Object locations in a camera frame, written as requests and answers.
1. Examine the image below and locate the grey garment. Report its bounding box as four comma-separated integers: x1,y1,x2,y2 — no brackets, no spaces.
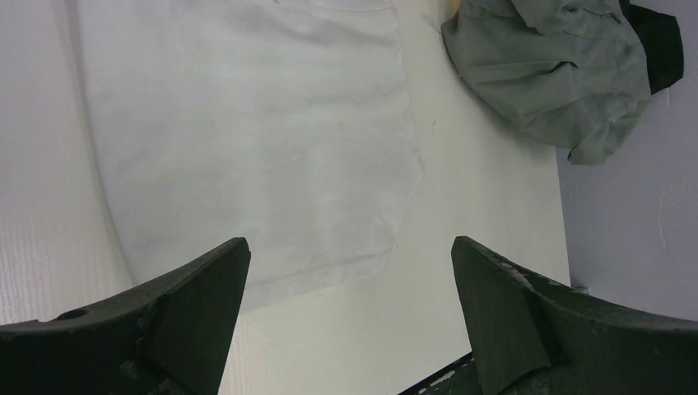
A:
441,1,651,165

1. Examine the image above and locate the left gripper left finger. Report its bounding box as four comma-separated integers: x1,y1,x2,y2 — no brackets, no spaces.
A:
1,238,251,394

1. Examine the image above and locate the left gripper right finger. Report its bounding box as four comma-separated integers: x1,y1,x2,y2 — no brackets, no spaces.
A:
451,236,697,394

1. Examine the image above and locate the black garment right corner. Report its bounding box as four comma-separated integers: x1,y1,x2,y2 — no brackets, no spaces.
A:
619,0,685,95

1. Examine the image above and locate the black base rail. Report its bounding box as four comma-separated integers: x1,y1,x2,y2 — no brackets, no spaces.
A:
400,352,482,395

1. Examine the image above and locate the white skirt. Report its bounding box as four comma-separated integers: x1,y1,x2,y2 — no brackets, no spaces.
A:
64,1,422,311

